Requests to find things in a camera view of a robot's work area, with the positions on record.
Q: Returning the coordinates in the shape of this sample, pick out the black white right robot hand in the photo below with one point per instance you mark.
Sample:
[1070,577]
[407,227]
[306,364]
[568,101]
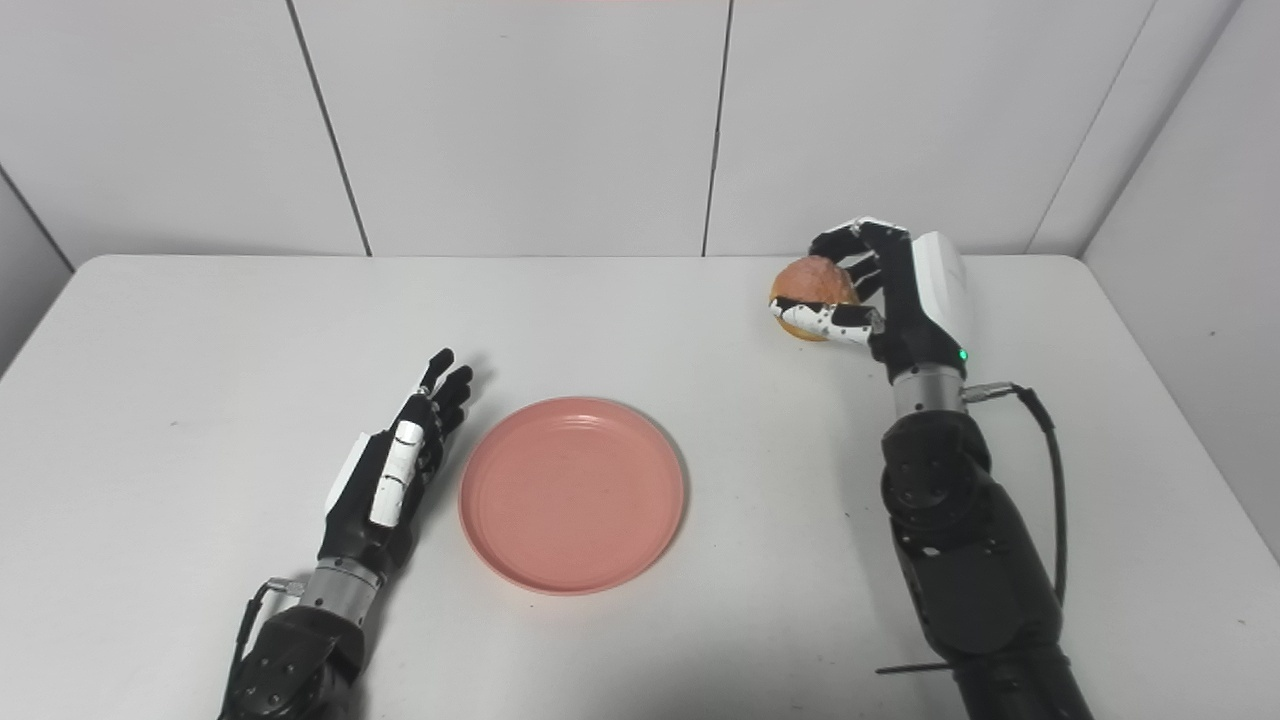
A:
[915,320]

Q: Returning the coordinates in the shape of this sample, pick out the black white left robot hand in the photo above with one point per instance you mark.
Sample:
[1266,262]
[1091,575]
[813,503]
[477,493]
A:
[355,510]

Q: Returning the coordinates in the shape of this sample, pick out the pink round plate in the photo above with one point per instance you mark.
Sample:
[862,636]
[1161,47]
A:
[575,495]

